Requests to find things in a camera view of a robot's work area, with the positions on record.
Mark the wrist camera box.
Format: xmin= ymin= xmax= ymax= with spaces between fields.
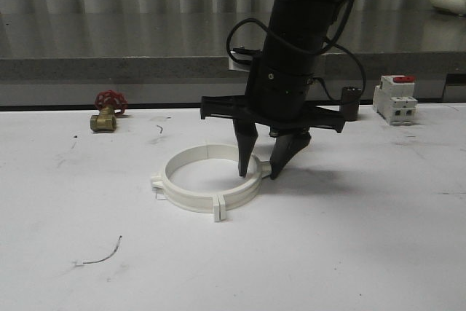
xmin=228 ymin=47 xmax=261 ymax=72

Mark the white circuit breaker red switch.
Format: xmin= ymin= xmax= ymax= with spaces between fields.
xmin=373 ymin=75 xmax=418 ymax=125

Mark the dark brown cylindrical capacitor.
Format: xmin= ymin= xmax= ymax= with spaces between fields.
xmin=339 ymin=87 xmax=362 ymax=122

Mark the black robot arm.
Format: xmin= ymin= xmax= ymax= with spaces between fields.
xmin=200 ymin=0 xmax=354 ymax=178

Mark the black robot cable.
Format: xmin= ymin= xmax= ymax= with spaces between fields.
xmin=226 ymin=0 xmax=379 ymax=103

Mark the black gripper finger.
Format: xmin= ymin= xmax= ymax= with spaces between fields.
xmin=269 ymin=131 xmax=311 ymax=179
xmin=233 ymin=119 xmax=258 ymax=176

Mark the brass valve red handwheel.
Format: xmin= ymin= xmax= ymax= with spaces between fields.
xmin=90 ymin=90 xmax=127 ymax=133

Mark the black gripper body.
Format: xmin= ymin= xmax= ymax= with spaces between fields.
xmin=200 ymin=58 xmax=345 ymax=133

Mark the grey stone counter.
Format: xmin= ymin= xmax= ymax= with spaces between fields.
xmin=1 ymin=10 xmax=465 ymax=109

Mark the white half pipe clamp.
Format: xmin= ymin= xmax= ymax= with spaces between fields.
xmin=150 ymin=143 xmax=226 ymax=222
xmin=206 ymin=144 xmax=272 ymax=222

